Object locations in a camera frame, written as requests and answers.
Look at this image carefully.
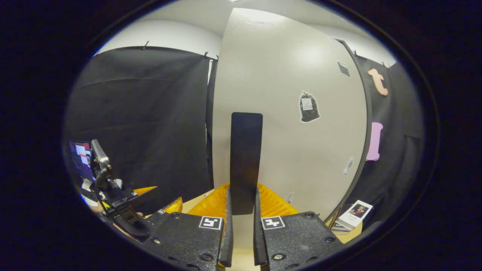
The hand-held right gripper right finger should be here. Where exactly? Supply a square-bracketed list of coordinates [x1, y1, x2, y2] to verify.
[253, 183, 345, 270]

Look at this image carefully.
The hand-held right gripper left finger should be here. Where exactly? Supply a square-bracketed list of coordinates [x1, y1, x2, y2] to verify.
[141, 183, 234, 269]

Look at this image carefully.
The black cabinet door handle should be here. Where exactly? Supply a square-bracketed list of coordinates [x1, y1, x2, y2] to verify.
[230, 112, 263, 216]

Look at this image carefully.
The grey cabinet door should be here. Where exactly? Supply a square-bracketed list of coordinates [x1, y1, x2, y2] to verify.
[212, 8, 373, 223]

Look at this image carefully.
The open laptop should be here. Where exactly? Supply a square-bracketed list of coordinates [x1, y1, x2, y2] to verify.
[70, 140, 95, 182]

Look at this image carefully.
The black backdrop cloth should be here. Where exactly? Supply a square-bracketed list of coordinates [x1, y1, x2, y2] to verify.
[64, 38, 426, 230]

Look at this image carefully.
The white photo card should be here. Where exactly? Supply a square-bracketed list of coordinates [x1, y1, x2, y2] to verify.
[334, 199, 374, 231]

